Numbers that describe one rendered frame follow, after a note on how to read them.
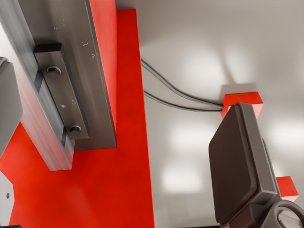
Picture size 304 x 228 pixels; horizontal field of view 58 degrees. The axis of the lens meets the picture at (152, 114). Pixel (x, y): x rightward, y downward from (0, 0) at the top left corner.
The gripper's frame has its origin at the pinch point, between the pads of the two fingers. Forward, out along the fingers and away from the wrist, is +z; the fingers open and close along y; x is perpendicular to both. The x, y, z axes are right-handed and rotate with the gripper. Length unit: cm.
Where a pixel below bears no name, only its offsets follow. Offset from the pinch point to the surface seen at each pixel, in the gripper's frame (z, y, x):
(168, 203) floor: 148, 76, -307
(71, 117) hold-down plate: 39, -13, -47
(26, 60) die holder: 34.2, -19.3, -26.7
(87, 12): 42.3, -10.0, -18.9
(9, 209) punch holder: 8.4, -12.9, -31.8
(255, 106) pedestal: 135, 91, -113
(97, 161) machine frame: 39, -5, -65
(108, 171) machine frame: 36, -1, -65
